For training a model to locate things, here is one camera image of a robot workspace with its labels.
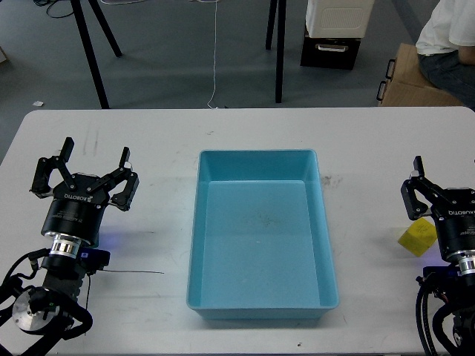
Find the yellow block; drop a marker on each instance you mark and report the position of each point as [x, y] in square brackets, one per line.
[418, 237]

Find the black tripod leg left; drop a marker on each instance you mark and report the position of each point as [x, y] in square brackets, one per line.
[89, 53]

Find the light blue plastic box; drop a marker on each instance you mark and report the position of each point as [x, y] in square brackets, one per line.
[260, 246]

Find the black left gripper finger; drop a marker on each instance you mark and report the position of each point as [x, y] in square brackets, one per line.
[99, 191]
[45, 166]

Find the black table legs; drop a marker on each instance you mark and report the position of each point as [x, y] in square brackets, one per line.
[277, 15]

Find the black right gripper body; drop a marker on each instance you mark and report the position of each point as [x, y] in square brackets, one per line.
[456, 236]

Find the cardboard box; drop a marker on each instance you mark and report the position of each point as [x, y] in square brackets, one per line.
[405, 85]

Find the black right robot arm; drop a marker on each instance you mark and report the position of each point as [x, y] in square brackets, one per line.
[445, 300]

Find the black case with handle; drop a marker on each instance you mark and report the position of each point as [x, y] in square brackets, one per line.
[332, 53]

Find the black tripod leg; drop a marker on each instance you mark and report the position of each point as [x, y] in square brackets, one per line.
[105, 27]
[89, 53]

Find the seated person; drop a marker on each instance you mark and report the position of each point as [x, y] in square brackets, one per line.
[446, 49]

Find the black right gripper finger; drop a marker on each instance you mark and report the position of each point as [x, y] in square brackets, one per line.
[422, 197]

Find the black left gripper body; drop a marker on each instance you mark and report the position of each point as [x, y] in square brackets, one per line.
[77, 213]

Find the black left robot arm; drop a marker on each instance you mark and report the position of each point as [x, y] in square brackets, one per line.
[44, 285]

